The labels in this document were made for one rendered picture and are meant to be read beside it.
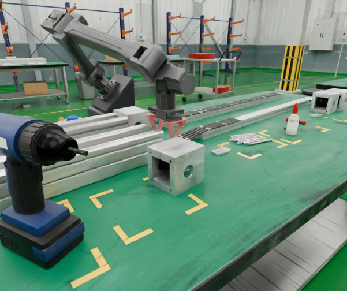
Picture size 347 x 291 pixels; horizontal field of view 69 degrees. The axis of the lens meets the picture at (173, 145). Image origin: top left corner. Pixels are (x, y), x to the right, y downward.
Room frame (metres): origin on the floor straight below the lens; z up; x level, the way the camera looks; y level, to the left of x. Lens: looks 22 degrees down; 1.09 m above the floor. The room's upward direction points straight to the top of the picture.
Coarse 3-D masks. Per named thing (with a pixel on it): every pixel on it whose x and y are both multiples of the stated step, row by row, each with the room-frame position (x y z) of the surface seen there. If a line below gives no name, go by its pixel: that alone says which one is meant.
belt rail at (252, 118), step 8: (288, 104) 1.29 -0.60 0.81; (304, 104) 1.38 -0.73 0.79; (256, 112) 1.11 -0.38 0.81; (264, 112) 1.11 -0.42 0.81; (272, 112) 1.15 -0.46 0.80; (280, 112) 1.20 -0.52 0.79; (248, 120) 1.02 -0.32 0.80; (256, 120) 1.06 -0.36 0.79; (216, 128) 0.88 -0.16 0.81; (224, 128) 0.91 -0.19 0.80; (232, 128) 0.94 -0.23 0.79; (200, 136) 0.84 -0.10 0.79; (208, 136) 0.85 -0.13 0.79
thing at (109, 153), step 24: (96, 144) 0.62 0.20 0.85; (120, 144) 0.58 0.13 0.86; (144, 144) 0.63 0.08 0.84; (0, 168) 0.47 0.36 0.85; (48, 168) 0.47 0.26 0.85; (72, 168) 0.50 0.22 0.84; (96, 168) 0.55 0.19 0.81; (120, 168) 0.58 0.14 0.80; (0, 192) 0.41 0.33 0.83; (48, 192) 0.46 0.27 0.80
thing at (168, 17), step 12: (168, 12) 9.73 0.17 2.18; (168, 24) 9.81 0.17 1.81; (228, 24) 11.73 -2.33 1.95; (168, 36) 9.81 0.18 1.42; (228, 36) 11.75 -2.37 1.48; (168, 48) 9.82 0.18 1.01; (180, 48) 9.29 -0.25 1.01; (204, 48) 10.56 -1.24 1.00; (228, 48) 11.71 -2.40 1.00; (228, 72) 11.62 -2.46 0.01; (240, 72) 11.15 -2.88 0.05
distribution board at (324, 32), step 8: (320, 24) 10.79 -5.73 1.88; (328, 24) 10.57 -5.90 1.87; (336, 24) 10.44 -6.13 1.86; (312, 32) 11.00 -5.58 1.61; (320, 32) 10.75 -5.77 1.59; (328, 32) 10.52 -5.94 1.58; (344, 32) 10.20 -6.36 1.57; (312, 40) 10.95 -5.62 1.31; (320, 40) 10.70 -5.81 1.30; (328, 40) 10.47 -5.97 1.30; (312, 48) 10.90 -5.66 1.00; (320, 48) 10.65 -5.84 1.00; (328, 48) 10.42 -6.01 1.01; (336, 72) 10.23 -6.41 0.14
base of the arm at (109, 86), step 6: (102, 78) 1.30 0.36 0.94; (96, 84) 1.30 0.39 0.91; (102, 84) 1.29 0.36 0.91; (108, 84) 1.30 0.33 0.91; (114, 84) 1.32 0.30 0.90; (102, 90) 1.29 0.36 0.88; (108, 90) 1.29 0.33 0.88; (114, 90) 1.31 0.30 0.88; (102, 96) 1.31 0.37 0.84; (108, 96) 1.29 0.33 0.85
